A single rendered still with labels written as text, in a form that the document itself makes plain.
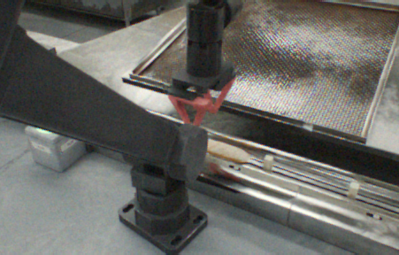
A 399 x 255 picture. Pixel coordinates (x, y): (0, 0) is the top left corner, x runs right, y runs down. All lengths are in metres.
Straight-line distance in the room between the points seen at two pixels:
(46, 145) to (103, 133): 0.38
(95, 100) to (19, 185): 0.44
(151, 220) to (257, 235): 0.16
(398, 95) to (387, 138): 0.13
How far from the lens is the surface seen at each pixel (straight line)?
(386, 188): 0.69
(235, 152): 0.70
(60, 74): 0.30
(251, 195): 0.62
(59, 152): 0.73
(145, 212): 0.58
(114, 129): 0.37
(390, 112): 0.81
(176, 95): 0.61
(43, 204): 0.70
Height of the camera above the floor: 1.29
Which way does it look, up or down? 35 degrees down
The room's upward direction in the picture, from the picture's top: straight up
